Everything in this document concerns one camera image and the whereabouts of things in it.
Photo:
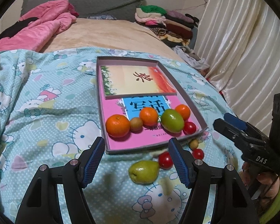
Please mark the red cherry tomato right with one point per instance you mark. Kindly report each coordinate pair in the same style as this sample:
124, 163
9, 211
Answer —
198, 154

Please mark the pile of folded clothes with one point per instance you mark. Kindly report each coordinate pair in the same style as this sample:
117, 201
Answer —
171, 27

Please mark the beige bed sheet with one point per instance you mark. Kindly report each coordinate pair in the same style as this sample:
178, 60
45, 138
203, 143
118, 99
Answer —
110, 34

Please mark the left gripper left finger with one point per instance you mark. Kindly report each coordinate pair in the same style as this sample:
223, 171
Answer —
41, 204

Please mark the brown longan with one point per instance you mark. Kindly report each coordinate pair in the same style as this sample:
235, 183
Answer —
136, 124
193, 144

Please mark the grey cardboard box tray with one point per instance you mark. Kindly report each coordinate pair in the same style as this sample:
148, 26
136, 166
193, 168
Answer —
134, 62

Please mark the Hello Kitty blue quilt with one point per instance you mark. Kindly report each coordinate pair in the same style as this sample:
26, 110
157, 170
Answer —
49, 113

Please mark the red cherry tomato middle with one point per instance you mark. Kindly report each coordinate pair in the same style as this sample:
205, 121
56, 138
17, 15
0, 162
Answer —
165, 161

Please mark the white grey crumpled cloth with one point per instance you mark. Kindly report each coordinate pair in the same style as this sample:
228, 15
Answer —
191, 58

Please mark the red cherry tomato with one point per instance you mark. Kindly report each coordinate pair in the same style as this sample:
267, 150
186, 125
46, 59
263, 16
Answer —
198, 154
165, 161
189, 128

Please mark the oval green jujube fruit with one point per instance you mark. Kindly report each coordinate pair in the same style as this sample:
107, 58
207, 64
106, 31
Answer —
172, 121

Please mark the person's right hand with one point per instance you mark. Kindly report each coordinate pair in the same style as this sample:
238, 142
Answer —
271, 181

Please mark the pink quilted blanket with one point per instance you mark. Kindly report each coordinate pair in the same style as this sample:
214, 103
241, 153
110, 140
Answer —
53, 18

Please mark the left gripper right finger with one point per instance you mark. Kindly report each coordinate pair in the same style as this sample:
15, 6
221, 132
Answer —
232, 202

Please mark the orange tangerine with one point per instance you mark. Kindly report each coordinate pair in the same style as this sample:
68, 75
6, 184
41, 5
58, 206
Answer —
117, 126
184, 111
149, 116

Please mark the blue patterned pillow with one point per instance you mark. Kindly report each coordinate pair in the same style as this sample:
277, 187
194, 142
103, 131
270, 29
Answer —
102, 17

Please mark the pear-shaped green fruit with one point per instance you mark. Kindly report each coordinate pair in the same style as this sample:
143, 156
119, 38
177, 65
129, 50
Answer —
144, 172

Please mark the black garment on bed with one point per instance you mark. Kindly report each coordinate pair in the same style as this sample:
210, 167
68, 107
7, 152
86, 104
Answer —
18, 26

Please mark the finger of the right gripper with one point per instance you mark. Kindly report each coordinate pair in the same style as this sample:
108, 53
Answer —
235, 121
248, 139

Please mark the cream pleated curtain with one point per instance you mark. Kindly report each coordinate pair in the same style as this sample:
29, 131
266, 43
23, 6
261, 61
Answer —
240, 39

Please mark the red cherry tomato front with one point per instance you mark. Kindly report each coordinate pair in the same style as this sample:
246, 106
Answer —
189, 128

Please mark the beige orange notebook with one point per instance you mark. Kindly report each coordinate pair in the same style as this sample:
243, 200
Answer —
127, 80

